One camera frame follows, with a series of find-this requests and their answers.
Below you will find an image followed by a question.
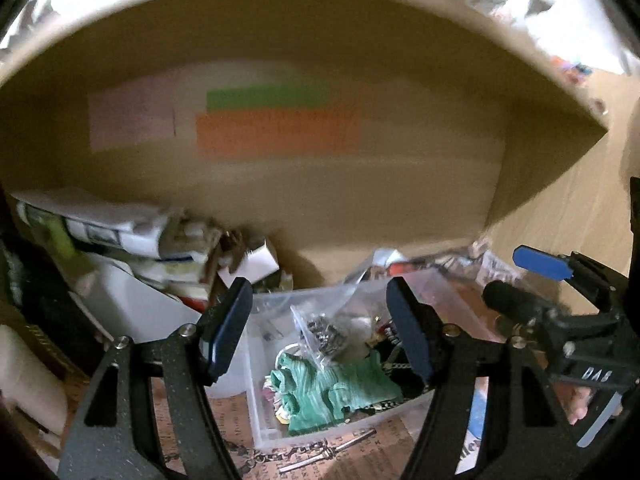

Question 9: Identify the plastic bag of metal scrubber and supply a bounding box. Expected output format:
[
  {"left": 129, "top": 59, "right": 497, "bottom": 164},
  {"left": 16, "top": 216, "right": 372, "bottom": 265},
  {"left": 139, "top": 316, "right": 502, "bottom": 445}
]
[{"left": 290, "top": 296, "right": 374, "bottom": 370}]

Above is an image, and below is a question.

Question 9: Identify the green knitted cloth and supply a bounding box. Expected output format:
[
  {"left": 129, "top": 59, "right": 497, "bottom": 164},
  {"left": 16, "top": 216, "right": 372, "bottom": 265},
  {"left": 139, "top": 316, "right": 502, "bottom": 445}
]
[{"left": 270, "top": 351, "right": 402, "bottom": 436}]

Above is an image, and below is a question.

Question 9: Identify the black cloth with braided trim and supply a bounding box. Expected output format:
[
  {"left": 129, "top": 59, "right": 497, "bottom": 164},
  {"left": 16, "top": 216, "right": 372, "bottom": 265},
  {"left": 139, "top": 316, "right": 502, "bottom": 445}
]
[{"left": 368, "top": 322, "right": 427, "bottom": 400}]

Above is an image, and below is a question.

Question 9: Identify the person's right hand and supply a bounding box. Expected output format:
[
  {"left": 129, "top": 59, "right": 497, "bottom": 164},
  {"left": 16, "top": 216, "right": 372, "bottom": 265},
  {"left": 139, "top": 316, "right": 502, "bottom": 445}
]
[{"left": 558, "top": 384, "right": 596, "bottom": 426}]

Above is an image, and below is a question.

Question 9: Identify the white mug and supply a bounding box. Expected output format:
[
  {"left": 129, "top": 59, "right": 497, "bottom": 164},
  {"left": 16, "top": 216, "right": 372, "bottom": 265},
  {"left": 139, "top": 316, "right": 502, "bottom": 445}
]
[{"left": 0, "top": 325, "right": 67, "bottom": 437}]

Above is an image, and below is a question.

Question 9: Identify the printed newspaper table mat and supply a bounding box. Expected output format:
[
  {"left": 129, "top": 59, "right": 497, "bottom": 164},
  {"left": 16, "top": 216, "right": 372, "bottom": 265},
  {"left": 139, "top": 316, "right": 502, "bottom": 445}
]
[{"left": 60, "top": 253, "right": 526, "bottom": 480}]

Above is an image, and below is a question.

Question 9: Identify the floral patterned cloth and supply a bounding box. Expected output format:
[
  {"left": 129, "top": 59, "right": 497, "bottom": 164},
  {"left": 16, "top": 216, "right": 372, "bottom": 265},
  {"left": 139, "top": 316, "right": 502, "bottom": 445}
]
[{"left": 262, "top": 342, "right": 300, "bottom": 426}]

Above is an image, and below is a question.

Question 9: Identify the stack of newspapers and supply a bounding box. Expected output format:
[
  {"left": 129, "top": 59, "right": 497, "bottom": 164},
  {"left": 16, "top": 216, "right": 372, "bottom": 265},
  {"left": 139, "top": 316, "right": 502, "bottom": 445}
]
[{"left": 12, "top": 188, "right": 229, "bottom": 311}]

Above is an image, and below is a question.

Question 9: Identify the clear plastic storage box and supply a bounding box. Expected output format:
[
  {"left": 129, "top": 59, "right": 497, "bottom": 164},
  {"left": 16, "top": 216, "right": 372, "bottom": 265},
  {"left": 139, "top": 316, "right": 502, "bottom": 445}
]
[{"left": 246, "top": 266, "right": 490, "bottom": 451}]

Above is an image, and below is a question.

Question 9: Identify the small white box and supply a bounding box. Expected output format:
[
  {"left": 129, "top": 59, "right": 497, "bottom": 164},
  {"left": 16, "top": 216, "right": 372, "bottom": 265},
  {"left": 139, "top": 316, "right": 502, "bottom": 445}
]
[{"left": 217, "top": 240, "right": 280, "bottom": 287}]

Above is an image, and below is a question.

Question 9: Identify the orange sticky note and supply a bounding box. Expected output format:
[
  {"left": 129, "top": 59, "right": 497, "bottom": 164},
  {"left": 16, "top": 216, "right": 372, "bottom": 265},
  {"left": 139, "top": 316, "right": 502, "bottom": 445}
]
[{"left": 196, "top": 107, "right": 360, "bottom": 162}]

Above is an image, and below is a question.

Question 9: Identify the green sticky note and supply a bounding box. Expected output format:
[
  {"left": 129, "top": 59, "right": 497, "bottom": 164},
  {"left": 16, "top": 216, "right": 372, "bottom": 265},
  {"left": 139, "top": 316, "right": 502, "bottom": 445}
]
[{"left": 206, "top": 84, "right": 330, "bottom": 112}]

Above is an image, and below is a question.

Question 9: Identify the pink sticky note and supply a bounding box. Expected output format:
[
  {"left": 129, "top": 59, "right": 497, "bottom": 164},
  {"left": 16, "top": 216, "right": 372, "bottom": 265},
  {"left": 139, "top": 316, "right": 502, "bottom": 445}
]
[{"left": 88, "top": 72, "right": 177, "bottom": 153}]

